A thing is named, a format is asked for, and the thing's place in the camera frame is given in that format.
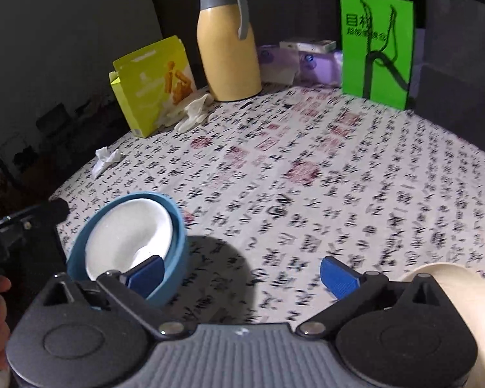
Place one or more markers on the small white carton box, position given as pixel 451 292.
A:
pixel 308 45

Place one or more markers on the yellow thermos jug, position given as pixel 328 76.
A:
pixel 227 49

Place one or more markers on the green paper gift bag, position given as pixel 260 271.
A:
pixel 378 43

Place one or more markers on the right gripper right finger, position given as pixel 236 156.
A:
pixel 355 294

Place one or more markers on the crumpled white tissue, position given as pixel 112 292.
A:
pixel 105 159

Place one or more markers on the dark grey paper bag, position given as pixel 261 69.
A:
pixel 452 86

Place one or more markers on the yellow snack box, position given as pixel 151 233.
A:
pixel 151 83

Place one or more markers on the white bowl inside blue bowl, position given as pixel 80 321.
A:
pixel 128 234

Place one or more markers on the calligraphy print tablecloth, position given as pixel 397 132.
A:
pixel 270 186

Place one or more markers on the white tissue sheet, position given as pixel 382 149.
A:
pixel 278 74

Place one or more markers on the purple tissue pack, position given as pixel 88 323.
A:
pixel 314 68

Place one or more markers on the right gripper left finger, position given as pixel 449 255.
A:
pixel 142 293

